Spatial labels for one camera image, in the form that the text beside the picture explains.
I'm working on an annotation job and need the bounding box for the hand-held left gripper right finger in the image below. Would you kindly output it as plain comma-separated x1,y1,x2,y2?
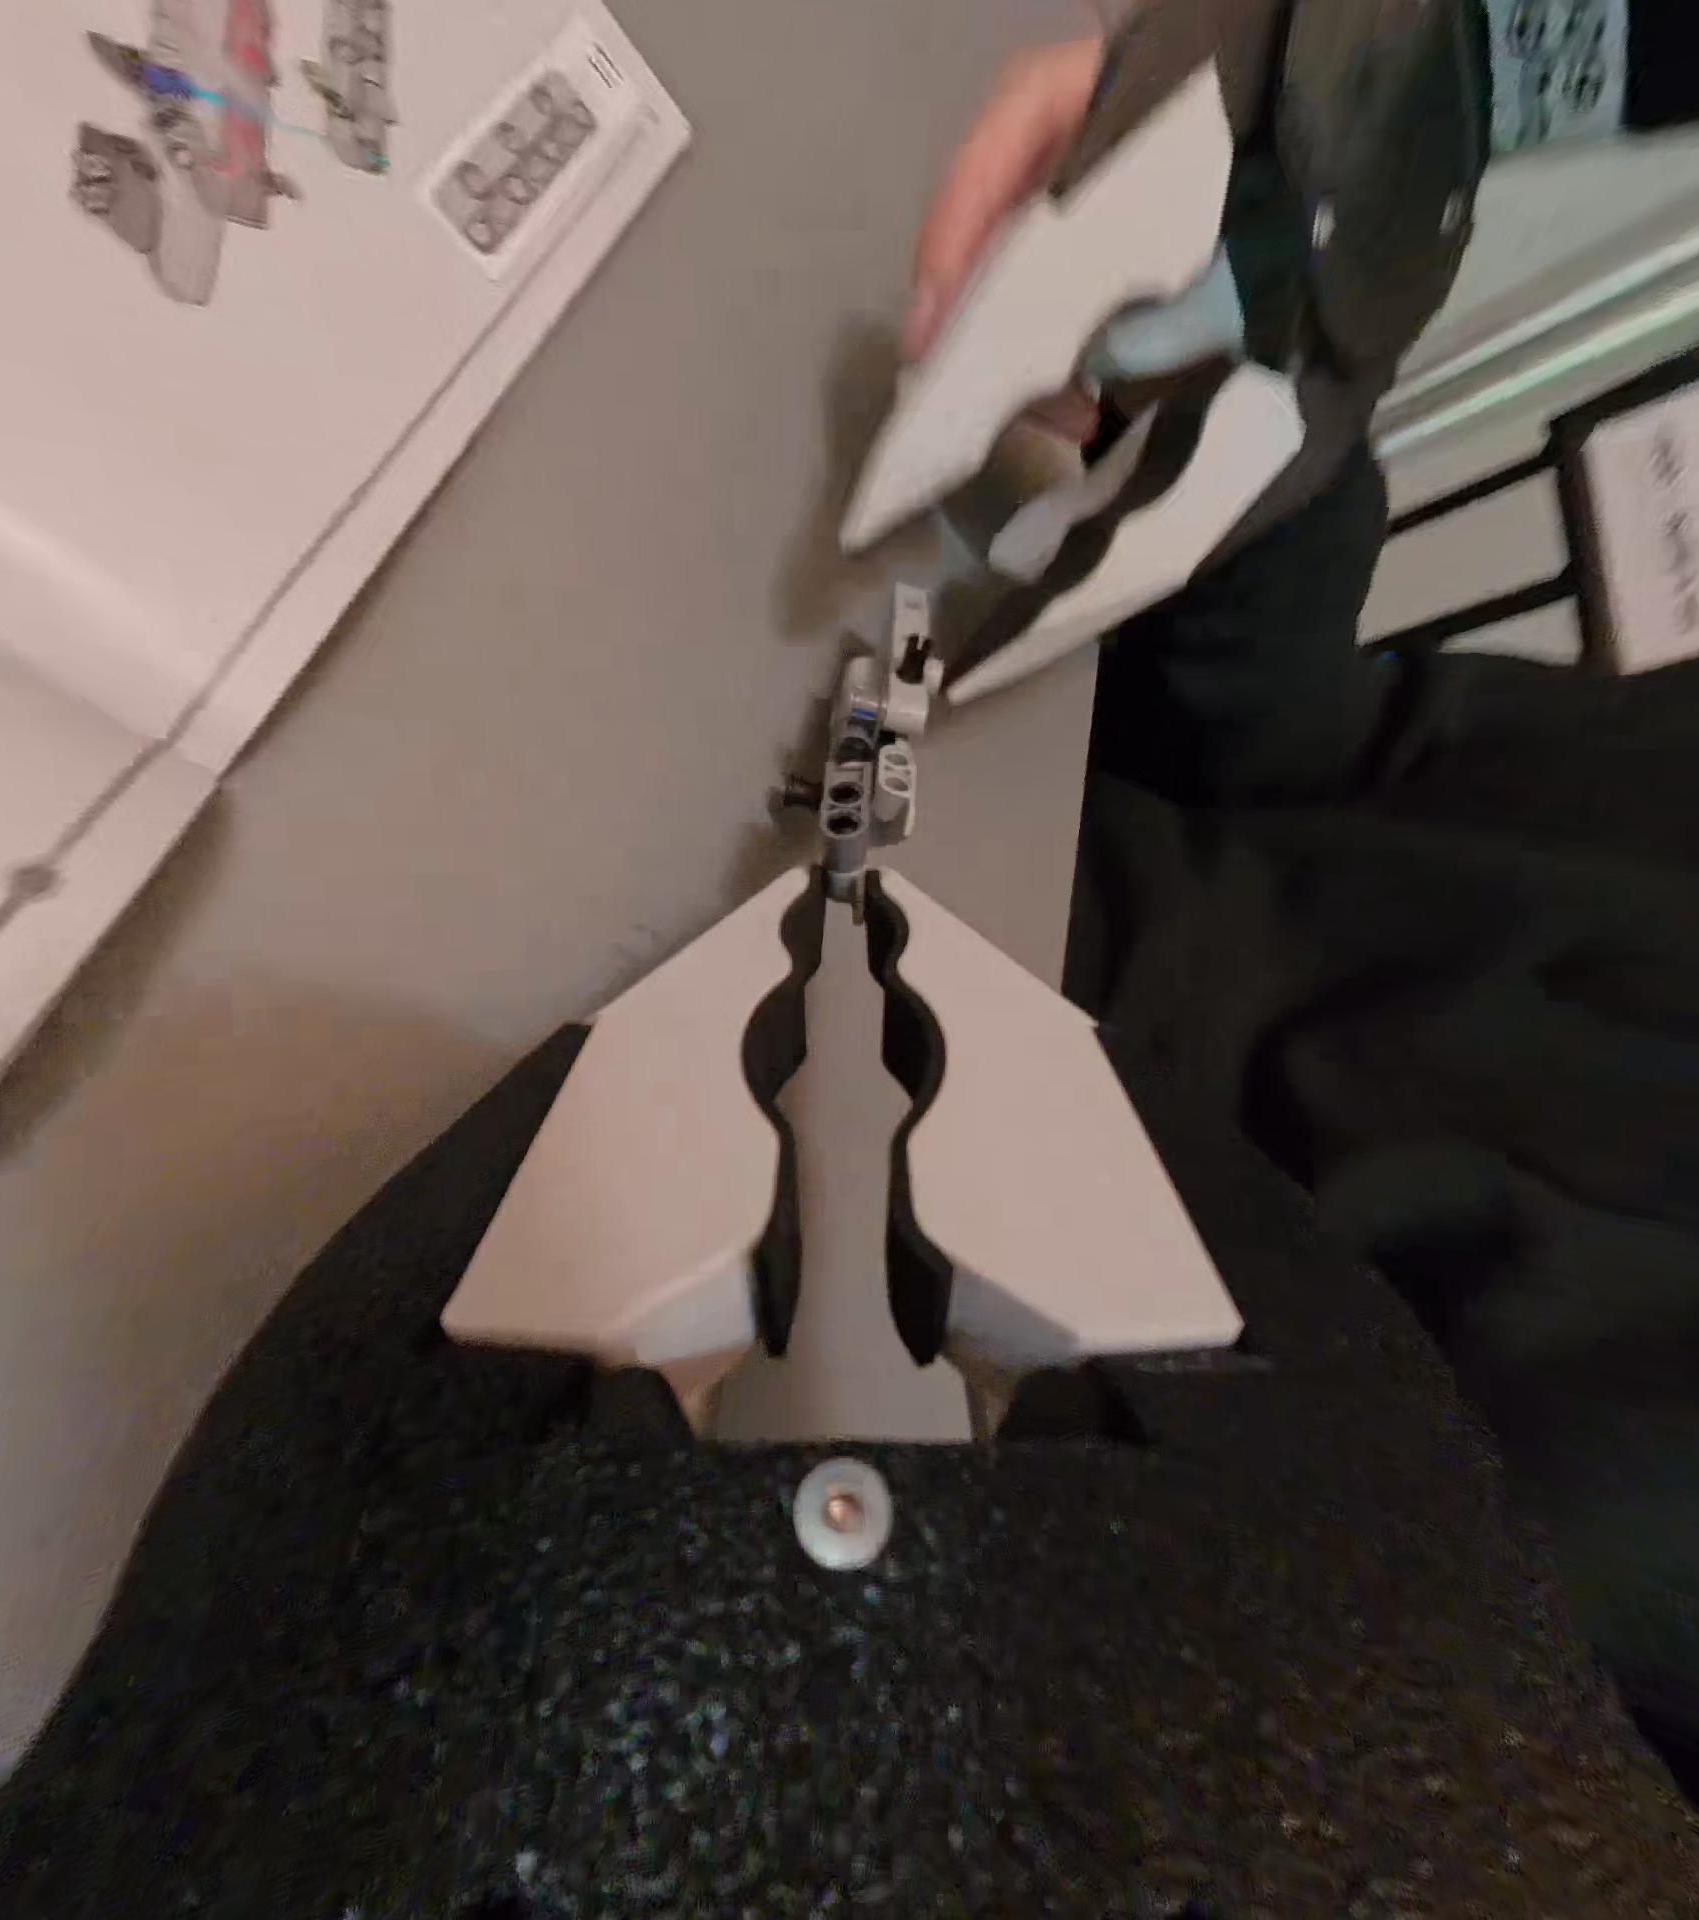
863,867,1249,1441

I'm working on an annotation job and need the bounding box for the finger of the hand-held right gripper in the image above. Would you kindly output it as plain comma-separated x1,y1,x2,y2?
941,365,1311,708
837,61,1235,559

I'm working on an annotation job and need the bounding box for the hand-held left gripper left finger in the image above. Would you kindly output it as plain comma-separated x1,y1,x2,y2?
442,867,813,1438

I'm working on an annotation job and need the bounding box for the grey toy brick assembly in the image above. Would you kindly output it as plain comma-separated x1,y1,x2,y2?
771,583,947,911

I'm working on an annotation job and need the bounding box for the white instruction booklet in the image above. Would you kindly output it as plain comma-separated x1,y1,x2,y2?
0,0,695,1237

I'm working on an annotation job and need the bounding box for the person's right hand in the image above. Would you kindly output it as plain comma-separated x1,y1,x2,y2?
903,37,1109,363

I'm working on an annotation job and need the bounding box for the white ledge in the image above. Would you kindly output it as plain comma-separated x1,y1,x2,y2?
1373,104,1699,460

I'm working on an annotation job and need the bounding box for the person's dark clothing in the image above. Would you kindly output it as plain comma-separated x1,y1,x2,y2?
1065,450,1699,1920

